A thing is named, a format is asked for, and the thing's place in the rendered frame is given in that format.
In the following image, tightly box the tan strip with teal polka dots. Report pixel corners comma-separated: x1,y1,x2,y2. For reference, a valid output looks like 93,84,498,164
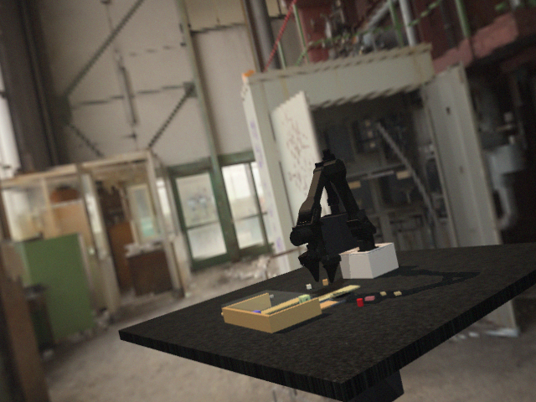
318,286,361,301

